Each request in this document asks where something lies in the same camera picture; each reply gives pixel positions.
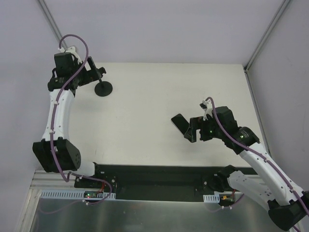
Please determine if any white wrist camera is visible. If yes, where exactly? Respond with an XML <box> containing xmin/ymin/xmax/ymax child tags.
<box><xmin>58</xmin><ymin>46</ymin><xmax>82</xmax><ymax>64</ymax></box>
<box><xmin>200</xmin><ymin>100</ymin><xmax>213</xmax><ymax>121</ymax></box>

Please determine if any right aluminium frame post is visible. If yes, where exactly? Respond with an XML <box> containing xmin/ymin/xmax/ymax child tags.
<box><xmin>243</xmin><ymin>0</ymin><xmax>293</xmax><ymax>73</ymax></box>

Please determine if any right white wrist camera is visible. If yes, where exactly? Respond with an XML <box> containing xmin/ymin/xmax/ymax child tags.
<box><xmin>200</xmin><ymin>100</ymin><xmax>213</xmax><ymax>121</ymax></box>

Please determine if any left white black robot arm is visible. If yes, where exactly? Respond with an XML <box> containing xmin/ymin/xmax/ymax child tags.
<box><xmin>32</xmin><ymin>52</ymin><xmax>106</xmax><ymax>188</ymax></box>

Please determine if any left aluminium frame post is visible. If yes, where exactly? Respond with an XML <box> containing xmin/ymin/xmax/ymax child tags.
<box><xmin>37</xmin><ymin>0</ymin><xmax>62</xmax><ymax>42</ymax></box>

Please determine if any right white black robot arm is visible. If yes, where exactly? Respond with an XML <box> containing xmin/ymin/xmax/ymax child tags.
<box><xmin>177</xmin><ymin>106</ymin><xmax>309</xmax><ymax>231</ymax></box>

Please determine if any aluminium front rail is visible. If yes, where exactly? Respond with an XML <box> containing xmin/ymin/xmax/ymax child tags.
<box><xmin>30</xmin><ymin>170</ymin><xmax>75</xmax><ymax>188</ymax></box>

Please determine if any left white cable duct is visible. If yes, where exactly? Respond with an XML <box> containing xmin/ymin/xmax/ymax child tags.
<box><xmin>41</xmin><ymin>190</ymin><xmax>116</xmax><ymax>201</ymax></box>

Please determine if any black smartphone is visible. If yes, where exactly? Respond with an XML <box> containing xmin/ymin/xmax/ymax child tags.
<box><xmin>171</xmin><ymin>114</ymin><xmax>189</xmax><ymax>135</ymax></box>

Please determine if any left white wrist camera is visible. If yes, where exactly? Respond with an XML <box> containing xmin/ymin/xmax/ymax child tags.
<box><xmin>58</xmin><ymin>46</ymin><xmax>82</xmax><ymax>64</ymax></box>

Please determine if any aluminium frame post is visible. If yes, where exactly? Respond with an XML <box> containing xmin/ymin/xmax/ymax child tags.
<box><xmin>243</xmin><ymin>0</ymin><xmax>293</xmax><ymax>73</ymax></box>
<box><xmin>37</xmin><ymin>0</ymin><xmax>62</xmax><ymax>42</ymax></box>

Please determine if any right white cable duct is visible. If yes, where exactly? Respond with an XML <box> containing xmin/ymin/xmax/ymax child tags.
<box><xmin>203</xmin><ymin>194</ymin><xmax>220</xmax><ymax>203</ymax></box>

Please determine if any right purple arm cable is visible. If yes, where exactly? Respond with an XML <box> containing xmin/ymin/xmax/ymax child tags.
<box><xmin>205</xmin><ymin>97</ymin><xmax>309</xmax><ymax>232</ymax></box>

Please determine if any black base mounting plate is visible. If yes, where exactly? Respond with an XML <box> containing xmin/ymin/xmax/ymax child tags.
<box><xmin>73</xmin><ymin>163</ymin><xmax>260</xmax><ymax>201</ymax></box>

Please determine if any white cable duct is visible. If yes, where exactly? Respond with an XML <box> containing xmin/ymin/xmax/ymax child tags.
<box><xmin>203</xmin><ymin>194</ymin><xmax>220</xmax><ymax>203</ymax></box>
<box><xmin>41</xmin><ymin>190</ymin><xmax>116</xmax><ymax>201</ymax></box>

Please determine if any black round phone stand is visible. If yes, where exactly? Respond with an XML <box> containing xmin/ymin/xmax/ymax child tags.
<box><xmin>94</xmin><ymin>76</ymin><xmax>113</xmax><ymax>97</ymax></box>

